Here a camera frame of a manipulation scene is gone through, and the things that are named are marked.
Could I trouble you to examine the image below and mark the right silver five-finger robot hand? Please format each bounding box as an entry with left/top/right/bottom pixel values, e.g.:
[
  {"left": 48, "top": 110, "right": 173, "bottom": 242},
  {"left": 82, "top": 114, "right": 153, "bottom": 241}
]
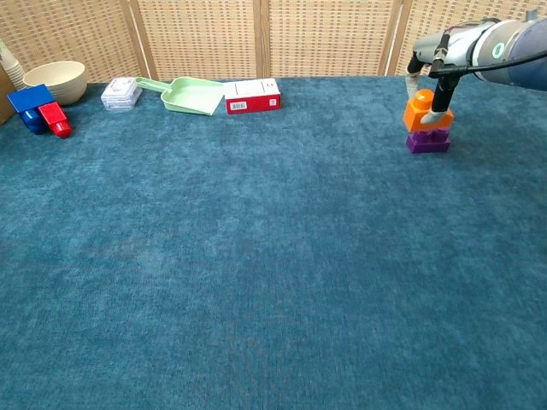
[{"left": 405, "top": 20, "right": 486, "bottom": 126}]

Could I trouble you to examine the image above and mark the orange toy block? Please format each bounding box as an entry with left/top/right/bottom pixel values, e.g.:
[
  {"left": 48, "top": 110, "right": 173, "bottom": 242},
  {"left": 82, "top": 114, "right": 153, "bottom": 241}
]
[{"left": 403, "top": 88, "right": 455, "bottom": 132}]

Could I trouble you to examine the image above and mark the purple toy block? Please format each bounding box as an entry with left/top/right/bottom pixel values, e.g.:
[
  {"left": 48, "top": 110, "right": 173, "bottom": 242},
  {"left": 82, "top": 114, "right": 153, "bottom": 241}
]
[{"left": 405, "top": 126, "right": 452, "bottom": 155}]

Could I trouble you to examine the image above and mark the red toy block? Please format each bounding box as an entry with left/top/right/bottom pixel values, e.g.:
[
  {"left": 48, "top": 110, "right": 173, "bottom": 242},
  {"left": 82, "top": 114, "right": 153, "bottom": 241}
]
[{"left": 38, "top": 102, "right": 73, "bottom": 139}]

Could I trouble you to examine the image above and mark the blue toy block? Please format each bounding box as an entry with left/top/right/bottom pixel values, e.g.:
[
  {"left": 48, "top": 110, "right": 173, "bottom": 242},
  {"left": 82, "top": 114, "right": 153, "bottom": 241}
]
[{"left": 6, "top": 84, "right": 56, "bottom": 136}]

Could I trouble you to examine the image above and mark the stack of paper cups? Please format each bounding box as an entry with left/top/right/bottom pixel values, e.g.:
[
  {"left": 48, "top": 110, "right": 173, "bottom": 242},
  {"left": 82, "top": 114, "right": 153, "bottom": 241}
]
[{"left": 0, "top": 40, "right": 26, "bottom": 91}]

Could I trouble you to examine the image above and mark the red and white carton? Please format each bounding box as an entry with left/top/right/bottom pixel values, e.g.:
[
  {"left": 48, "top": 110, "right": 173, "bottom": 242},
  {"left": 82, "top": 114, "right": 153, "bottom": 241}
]
[{"left": 223, "top": 78, "right": 282, "bottom": 115}]

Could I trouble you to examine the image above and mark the woven bamboo folding screen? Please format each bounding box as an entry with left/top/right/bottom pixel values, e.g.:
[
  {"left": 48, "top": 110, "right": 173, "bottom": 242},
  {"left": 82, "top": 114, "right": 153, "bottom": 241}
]
[{"left": 0, "top": 0, "right": 547, "bottom": 86}]

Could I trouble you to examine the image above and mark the light green dustpan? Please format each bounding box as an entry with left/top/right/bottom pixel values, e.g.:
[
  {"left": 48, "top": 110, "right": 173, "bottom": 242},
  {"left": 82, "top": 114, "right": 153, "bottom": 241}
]
[{"left": 134, "top": 76, "right": 226, "bottom": 117}]

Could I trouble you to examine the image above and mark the blue table cloth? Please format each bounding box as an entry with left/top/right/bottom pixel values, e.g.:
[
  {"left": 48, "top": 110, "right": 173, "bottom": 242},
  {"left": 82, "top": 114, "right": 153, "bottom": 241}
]
[{"left": 0, "top": 74, "right": 547, "bottom": 410}]

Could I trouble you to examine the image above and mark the clear plastic box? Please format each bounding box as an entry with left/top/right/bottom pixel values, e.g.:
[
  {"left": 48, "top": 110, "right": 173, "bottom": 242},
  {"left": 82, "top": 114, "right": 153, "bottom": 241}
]
[{"left": 100, "top": 77, "right": 144, "bottom": 113}]

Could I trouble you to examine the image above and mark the beige bowl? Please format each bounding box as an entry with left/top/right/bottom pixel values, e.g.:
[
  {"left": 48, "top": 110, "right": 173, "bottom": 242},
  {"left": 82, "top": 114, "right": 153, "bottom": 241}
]
[{"left": 22, "top": 61, "right": 89, "bottom": 107}]

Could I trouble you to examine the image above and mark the brown cardboard box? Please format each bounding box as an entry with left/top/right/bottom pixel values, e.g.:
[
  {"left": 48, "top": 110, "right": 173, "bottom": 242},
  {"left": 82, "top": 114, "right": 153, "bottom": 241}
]
[{"left": 0, "top": 63, "right": 16, "bottom": 127}]

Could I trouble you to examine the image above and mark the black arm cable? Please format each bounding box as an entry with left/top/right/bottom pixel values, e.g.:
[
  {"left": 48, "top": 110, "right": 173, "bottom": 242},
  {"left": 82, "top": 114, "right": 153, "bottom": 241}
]
[{"left": 428, "top": 32, "right": 547, "bottom": 80}]

